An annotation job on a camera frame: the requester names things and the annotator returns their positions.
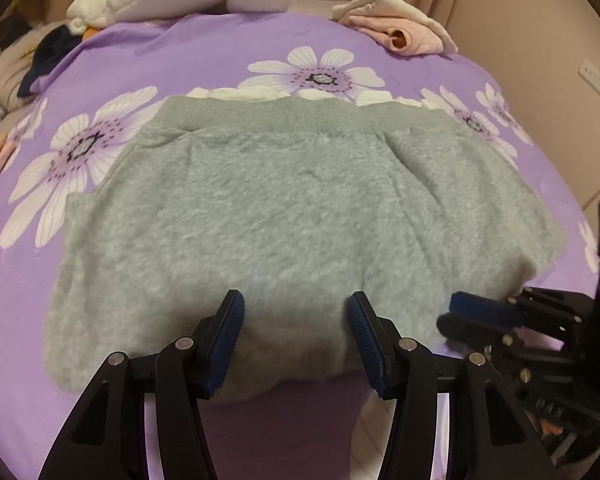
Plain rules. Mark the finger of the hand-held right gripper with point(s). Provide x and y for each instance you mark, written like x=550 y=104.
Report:
x=485 y=307
x=467 y=331

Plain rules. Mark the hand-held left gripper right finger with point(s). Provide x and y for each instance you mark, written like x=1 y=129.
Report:
x=367 y=345

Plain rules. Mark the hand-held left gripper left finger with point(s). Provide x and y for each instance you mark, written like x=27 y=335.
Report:
x=225 y=340

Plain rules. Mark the grey printed sweatshirt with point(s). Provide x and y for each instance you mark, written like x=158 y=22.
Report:
x=290 y=210

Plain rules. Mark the pink and cream folded clothes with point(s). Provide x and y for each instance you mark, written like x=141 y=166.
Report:
x=375 y=5

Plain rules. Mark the pink folded garment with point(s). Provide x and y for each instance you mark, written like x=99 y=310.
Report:
x=420 y=36

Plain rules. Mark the purple floral bed sheet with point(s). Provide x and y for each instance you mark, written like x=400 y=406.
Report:
x=205 y=50

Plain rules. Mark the navy garment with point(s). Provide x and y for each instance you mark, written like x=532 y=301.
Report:
x=50 y=55

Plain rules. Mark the small orange object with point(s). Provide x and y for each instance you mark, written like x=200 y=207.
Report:
x=90 y=33

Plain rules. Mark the grey pillow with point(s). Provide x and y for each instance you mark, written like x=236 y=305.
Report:
x=10 y=76

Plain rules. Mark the dark pillow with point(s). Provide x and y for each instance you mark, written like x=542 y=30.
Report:
x=10 y=30

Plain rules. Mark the white wall socket strip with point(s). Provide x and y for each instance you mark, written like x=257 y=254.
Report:
x=597 y=75

